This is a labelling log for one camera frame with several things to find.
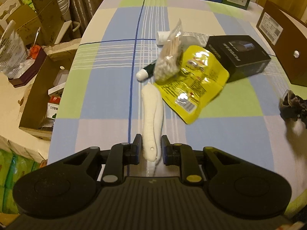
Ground black Flyco shaver box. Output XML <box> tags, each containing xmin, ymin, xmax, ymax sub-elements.
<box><xmin>205</xmin><ymin>35</ymin><xmax>271</xmax><ymax>83</ymax></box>

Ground cotton swab bag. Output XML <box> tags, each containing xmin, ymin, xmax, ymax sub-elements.
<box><xmin>153</xmin><ymin>19</ymin><xmax>183</xmax><ymax>83</ymax></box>

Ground checkered tablecloth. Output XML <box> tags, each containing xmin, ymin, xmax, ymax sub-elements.
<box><xmin>48</xmin><ymin>0</ymin><xmax>306</xmax><ymax>216</ymax></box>

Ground green white tube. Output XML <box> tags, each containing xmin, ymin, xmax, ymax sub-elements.
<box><xmin>136</xmin><ymin>60</ymin><xmax>156</xmax><ymax>82</ymax></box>

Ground open brown box with items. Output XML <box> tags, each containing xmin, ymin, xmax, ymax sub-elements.
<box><xmin>19</xmin><ymin>39</ymin><xmax>80</xmax><ymax>140</ymax></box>

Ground brown cardboard boxes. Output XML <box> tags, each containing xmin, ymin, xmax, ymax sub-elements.
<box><xmin>6</xmin><ymin>0</ymin><xmax>64</xmax><ymax>46</ymax></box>

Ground dark wooden tray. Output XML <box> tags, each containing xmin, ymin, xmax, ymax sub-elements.
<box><xmin>8</xmin><ymin>48</ymin><xmax>47</xmax><ymax>88</ymax></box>

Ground brown cardboard storage box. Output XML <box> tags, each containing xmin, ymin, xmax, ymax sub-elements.
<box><xmin>257</xmin><ymin>0</ymin><xmax>306</xmax><ymax>87</ymax></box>

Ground yellow snack pouch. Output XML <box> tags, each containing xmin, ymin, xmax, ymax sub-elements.
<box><xmin>154</xmin><ymin>45</ymin><xmax>229</xmax><ymax>124</ymax></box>

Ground white toothpaste tube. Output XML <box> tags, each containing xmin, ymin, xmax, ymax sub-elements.
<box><xmin>156</xmin><ymin>31</ymin><xmax>210</xmax><ymax>47</ymax></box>

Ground clear plastic bag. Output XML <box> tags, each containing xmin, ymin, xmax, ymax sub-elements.
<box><xmin>0</xmin><ymin>20</ymin><xmax>28</xmax><ymax>79</ymax></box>

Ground dark purple scrunchie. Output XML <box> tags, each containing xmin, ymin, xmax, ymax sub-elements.
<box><xmin>279</xmin><ymin>90</ymin><xmax>306</xmax><ymax>124</ymax></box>

